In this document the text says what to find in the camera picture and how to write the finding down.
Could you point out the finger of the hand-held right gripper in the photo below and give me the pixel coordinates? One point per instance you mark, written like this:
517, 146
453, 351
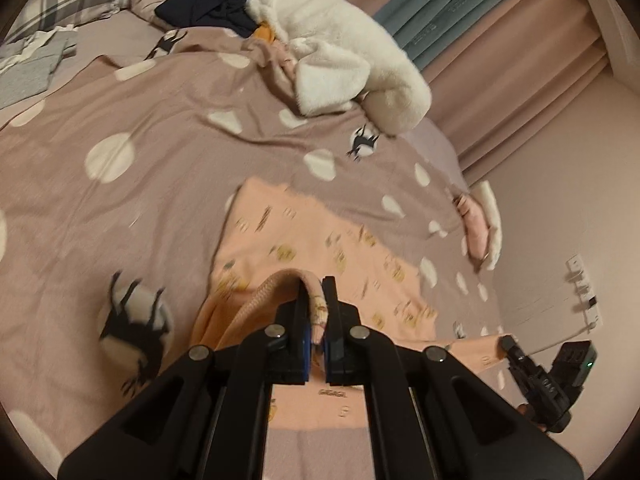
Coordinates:
515, 357

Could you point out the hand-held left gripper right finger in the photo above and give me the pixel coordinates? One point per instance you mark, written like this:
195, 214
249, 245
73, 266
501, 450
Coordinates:
345, 350

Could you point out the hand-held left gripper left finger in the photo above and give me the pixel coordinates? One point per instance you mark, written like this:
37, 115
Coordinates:
303, 355

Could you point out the pink printed baby top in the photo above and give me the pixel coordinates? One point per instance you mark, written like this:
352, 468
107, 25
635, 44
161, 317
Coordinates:
310, 230

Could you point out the white charger plug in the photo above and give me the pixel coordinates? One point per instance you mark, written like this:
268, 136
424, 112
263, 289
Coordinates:
592, 312

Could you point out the pink folded garment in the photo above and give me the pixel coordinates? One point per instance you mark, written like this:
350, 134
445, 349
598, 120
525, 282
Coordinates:
475, 225

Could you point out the white folded garment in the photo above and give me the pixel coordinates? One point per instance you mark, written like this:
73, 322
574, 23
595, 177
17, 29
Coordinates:
492, 210

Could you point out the mauve polka dot blanket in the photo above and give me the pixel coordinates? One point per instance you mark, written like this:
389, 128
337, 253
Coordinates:
150, 185

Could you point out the small pink garment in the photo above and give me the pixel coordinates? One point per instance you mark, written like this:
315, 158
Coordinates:
285, 57

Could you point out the white fluffy plush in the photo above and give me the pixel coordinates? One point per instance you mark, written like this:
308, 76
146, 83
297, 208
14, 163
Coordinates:
340, 35

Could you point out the teal curtain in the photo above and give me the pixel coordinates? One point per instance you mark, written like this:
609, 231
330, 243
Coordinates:
450, 20

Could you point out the navy garment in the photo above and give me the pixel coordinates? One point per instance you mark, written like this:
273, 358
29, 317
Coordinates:
210, 7

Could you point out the grey garment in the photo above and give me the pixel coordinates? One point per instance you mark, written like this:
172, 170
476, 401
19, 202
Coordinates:
25, 70

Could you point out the white wall socket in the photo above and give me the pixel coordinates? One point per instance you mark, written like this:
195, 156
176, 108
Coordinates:
575, 265

